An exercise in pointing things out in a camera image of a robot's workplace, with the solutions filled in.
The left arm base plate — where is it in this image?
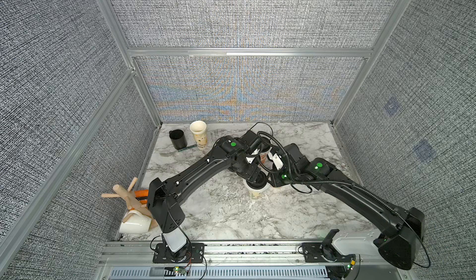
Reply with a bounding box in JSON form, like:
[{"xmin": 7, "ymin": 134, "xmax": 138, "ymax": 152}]
[{"xmin": 152, "ymin": 243, "xmax": 205, "ymax": 264}]

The orange mug on rack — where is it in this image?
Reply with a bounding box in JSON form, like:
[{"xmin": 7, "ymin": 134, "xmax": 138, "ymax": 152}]
[{"xmin": 134, "ymin": 190, "xmax": 149, "ymax": 204}]

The white mug on rack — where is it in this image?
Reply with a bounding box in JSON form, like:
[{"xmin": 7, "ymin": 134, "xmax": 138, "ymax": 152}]
[{"xmin": 119, "ymin": 209, "xmax": 152, "ymax": 234}]

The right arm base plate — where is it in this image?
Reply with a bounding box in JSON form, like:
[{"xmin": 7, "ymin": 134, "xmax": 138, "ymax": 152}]
[{"xmin": 298, "ymin": 242, "xmax": 356, "ymax": 265}]

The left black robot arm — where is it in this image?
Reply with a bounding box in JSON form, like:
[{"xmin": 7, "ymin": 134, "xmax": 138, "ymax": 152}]
[{"xmin": 146, "ymin": 130, "xmax": 267, "ymax": 255}]

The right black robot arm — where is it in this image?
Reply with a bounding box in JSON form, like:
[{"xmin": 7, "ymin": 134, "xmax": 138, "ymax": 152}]
[{"xmin": 268, "ymin": 143, "xmax": 425, "ymax": 270}]

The wooden peg rack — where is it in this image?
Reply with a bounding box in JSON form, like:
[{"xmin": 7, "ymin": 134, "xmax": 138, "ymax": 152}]
[{"xmin": 101, "ymin": 177, "xmax": 152, "ymax": 218}]

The black cylindrical cup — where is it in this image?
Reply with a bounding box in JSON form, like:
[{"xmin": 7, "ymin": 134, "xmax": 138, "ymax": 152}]
[{"xmin": 169, "ymin": 129, "xmax": 188, "ymax": 150}]

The paper cup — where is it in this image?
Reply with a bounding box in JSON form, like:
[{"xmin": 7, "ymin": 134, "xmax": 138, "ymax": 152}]
[
  {"xmin": 249, "ymin": 189, "xmax": 264, "ymax": 199},
  {"xmin": 260, "ymin": 147, "xmax": 271, "ymax": 164},
  {"xmin": 189, "ymin": 120, "xmax": 208, "ymax": 147}
]

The black lid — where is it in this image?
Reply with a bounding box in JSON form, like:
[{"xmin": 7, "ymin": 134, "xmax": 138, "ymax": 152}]
[{"xmin": 247, "ymin": 172, "xmax": 268, "ymax": 190}]

